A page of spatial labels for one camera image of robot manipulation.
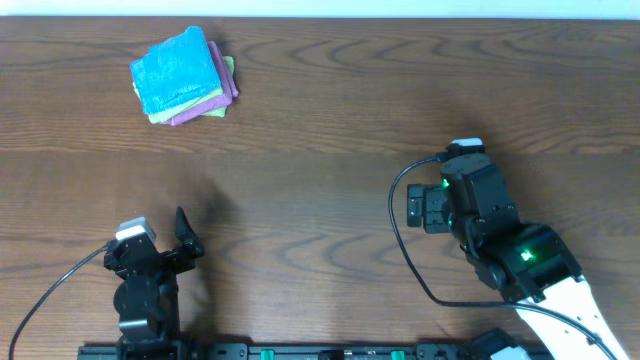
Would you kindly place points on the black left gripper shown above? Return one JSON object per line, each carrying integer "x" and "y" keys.
{"x": 185, "y": 258}

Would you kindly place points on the blue microfiber cloth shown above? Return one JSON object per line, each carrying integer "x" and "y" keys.
{"x": 175, "y": 71}

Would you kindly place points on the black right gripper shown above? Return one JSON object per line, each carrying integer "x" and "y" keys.
{"x": 431, "y": 197}

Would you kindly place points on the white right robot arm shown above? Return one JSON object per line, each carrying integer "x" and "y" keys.
{"x": 528, "y": 264}

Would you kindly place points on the green folded cloth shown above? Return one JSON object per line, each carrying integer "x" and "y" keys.
{"x": 166, "y": 114}

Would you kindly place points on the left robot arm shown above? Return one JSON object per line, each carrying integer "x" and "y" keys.
{"x": 147, "y": 298}

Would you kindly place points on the pink folded cloth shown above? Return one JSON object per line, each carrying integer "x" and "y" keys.
{"x": 216, "y": 102}

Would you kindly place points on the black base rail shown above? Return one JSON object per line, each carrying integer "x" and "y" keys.
{"x": 420, "y": 351}

